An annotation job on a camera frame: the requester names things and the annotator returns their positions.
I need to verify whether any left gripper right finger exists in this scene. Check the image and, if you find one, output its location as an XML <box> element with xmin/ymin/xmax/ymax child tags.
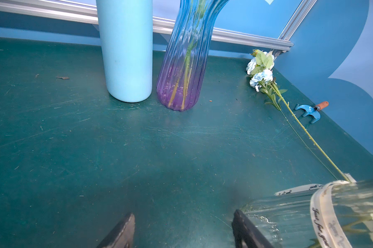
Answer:
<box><xmin>231</xmin><ymin>209</ymin><xmax>273</xmax><ymax>248</ymax></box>

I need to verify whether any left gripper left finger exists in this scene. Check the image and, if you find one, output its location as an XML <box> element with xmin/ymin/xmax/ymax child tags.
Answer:
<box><xmin>97</xmin><ymin>212</ymin><xmax>135</xmax><ymax>248</ymax></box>

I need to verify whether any clear ribbed glass vase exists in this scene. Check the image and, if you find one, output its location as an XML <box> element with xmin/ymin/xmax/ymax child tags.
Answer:
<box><xmin>241</xmin><ymin>179</ymin><xmax>373</xmax><ymax>248</ymax></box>

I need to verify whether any blue carnation stem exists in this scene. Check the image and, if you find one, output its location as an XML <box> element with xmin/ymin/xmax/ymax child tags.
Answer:
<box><xmin>247</xmin><ymin>67</ymin><xmax>350</xmax><ymax>182</ymax></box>

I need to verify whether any purple ribbed glass vase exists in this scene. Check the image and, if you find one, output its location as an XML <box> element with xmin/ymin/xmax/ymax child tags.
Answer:
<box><xmin>156</xmin><ymin>1</ymin><xmax>227</xmax><ymax>112</ymax></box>

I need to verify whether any blue rose stem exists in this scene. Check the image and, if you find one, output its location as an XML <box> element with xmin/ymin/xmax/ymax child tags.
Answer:
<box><xmin>246</xmin><ymin>49</ymin><xmax>351</xmax><ymax>182</ymax></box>

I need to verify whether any light blue ceramic vase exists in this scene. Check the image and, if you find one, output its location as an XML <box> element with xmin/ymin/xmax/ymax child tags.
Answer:
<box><xmin>96</xmin><ymin>0</ymin><xmax>153</xmax><ymax>103</ymax></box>

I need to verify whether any aluminium frame corner post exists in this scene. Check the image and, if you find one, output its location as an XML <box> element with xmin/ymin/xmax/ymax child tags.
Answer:
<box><xmin>271</xmin><ymin>0</ymin><xmax>317</xmax><ymax>56</ymax></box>

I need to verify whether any aluminium frame back bar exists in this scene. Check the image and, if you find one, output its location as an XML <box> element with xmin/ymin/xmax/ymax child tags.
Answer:
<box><xmin>0</xmin><ymin>0</ymin><xmax>294</xmax><ymax>52</ymax></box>

